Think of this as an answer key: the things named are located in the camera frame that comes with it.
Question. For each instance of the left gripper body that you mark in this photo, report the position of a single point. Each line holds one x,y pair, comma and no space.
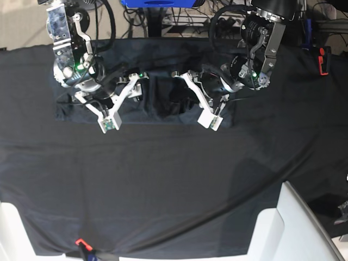
213,86

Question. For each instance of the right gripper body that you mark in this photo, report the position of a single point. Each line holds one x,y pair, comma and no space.
78,66

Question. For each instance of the dark grey T-shirt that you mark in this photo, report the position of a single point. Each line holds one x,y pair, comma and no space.
159,58

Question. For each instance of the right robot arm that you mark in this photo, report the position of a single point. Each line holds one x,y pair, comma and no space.
81,5

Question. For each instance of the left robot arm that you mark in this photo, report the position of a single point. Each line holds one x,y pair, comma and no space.
274,11

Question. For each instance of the white power strip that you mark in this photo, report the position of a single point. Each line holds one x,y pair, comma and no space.
198,20

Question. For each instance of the red and black clamp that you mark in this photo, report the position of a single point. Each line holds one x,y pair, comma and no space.
324,60

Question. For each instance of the black metal table leg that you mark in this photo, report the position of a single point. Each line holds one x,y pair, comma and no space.
154,17

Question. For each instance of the blue plastic box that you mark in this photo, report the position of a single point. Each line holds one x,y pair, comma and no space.
159,3

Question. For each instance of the black table cloth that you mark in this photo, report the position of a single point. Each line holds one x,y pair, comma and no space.
171,191

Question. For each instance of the red clamp at front edge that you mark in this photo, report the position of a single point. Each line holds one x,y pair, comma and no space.
81,243

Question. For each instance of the blue clamp post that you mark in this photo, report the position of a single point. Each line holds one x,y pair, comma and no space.
307,33

